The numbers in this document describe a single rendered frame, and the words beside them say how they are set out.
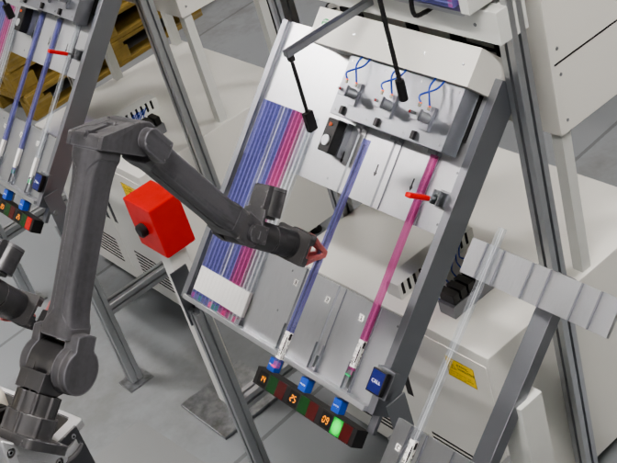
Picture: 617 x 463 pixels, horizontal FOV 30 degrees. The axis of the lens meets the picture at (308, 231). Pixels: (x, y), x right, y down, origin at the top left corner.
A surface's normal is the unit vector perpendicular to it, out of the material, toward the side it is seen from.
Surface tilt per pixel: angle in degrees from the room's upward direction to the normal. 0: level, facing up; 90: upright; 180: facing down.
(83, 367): 94
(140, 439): 0
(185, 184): 95
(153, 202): 0
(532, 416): 90
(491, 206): 0
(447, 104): 44
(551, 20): 90
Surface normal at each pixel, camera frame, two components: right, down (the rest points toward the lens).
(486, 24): -0.74, 0.53
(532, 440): 0.63, 0.30
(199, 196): 0.81, 0.24
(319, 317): -0.69, -0.20
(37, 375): -0.47, -0.26
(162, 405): -0.25, -0.79
